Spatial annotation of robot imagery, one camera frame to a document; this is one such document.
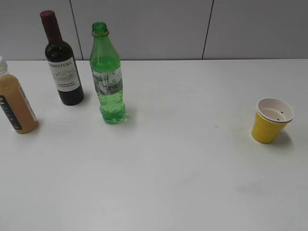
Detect dark red wine bottle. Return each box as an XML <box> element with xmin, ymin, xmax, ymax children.
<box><xmin>40</xmin><ymin>10</ymin><xmax>84</xmax><ymax>105</ymax></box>

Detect green sprite bottle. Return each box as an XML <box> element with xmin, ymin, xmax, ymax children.
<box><xmin>90</xmin><ymin>22</ymin><xmax>125</xmax><ymax>124</ymax></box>

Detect orange juice bottle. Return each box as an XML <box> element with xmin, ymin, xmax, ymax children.
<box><xmin>0</xmin><ymin>57</ymin><xmax>39</xmax><ymax>134</ymax></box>

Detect yellow paper cup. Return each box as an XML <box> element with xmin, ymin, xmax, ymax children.
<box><xmin>252</xmin><ymin>98</ymin><xmax>294</xmax><ymax>144</ymax></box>

